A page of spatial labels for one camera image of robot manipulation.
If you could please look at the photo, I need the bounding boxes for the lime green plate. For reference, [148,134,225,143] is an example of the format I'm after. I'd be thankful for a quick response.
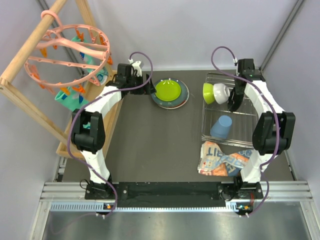
[155,80,182,102]

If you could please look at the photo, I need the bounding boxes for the dark blue speckled plate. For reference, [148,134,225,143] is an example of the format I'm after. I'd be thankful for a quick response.
[151,77,189,107]

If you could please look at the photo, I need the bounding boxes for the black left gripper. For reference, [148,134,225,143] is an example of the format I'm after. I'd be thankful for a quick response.
[126,73,156,95]

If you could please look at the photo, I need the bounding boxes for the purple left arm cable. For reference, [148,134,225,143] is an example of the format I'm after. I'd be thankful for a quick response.
[66,51,154,218]

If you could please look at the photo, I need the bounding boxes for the lime green bowl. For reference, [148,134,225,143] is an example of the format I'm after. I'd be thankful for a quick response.
[202,83,215,105]

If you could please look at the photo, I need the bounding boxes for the teal patterned sock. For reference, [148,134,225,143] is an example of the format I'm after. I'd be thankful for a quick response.
[71,36,109,85]
[54,88,89,112]

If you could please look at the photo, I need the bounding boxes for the red teal floral plate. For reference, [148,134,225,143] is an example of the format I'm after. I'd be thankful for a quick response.
[158,93,190,110]

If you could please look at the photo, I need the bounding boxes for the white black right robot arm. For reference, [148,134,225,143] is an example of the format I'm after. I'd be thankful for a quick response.
[227,58,296,199]

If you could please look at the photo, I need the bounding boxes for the printed dish towel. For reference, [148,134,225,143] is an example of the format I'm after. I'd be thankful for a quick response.
[197,141,253,177]

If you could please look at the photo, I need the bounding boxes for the aluminium frame rail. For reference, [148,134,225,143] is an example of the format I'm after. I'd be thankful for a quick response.
[28,181,320,240]

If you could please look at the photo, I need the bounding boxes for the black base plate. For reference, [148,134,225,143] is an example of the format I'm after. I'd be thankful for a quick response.
[84,181,264,208]

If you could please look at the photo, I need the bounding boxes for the light blue cup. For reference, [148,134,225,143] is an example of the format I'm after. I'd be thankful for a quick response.
[210,115,233,139]

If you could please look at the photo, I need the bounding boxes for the white bowl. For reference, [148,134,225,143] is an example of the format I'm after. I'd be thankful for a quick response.
[213,83,230,105]

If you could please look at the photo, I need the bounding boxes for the pink round clip hanger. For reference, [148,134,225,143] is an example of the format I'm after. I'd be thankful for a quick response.
[24,9,111,95]

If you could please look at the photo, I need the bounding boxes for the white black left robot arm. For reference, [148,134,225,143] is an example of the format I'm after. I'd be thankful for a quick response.
[70,59,155,200]

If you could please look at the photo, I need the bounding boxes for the wooden drying stand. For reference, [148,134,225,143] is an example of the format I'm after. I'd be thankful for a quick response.
[0,0,114,149]

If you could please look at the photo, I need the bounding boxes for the wooden tray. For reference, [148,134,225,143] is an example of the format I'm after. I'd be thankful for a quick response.
[56,82,123,158]

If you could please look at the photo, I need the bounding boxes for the wire dish rack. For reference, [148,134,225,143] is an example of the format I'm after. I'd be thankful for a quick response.
[201,72,269,148]

